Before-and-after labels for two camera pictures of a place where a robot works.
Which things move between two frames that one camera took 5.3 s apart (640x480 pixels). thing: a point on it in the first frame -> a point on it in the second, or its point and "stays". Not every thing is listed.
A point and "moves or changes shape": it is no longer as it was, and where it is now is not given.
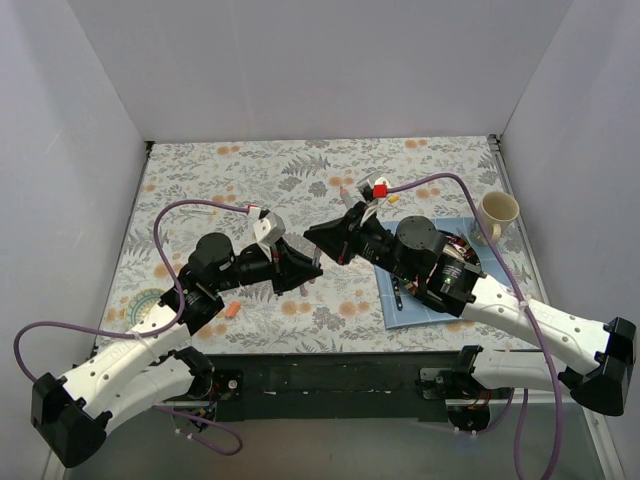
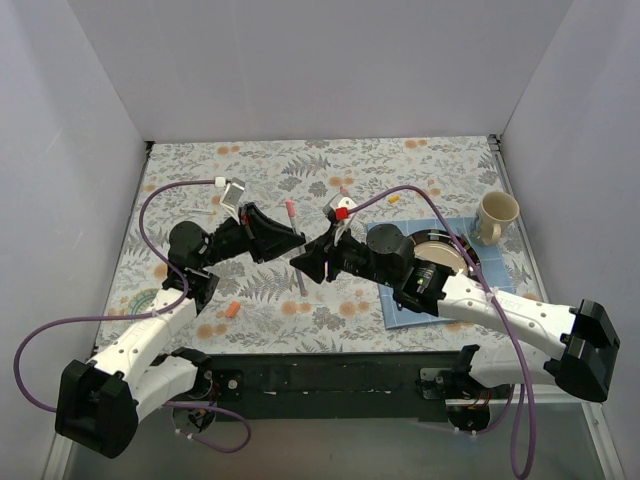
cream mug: [494, 209] stays
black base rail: [331, 388] stays
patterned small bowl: [140, 303] stays
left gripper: [280, 267] -> [252, 235]
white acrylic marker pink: [316, 257] moves or changes shape
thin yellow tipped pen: [200, 211] stays
